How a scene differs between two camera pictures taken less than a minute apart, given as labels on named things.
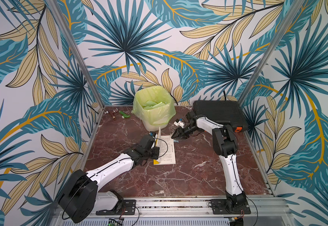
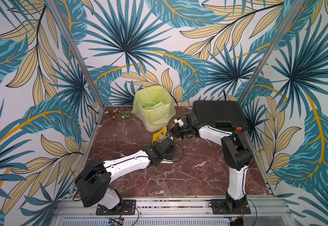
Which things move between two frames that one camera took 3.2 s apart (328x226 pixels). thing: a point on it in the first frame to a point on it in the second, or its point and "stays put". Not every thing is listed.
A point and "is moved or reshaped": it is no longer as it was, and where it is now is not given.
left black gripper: [155, 155] to [170, 156]
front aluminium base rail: [198, 210] stays put
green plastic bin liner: [154, 104] stays put
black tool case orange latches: [225, 112] stays put
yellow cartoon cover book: [167, 149] is moved or reshaped
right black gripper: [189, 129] stays put
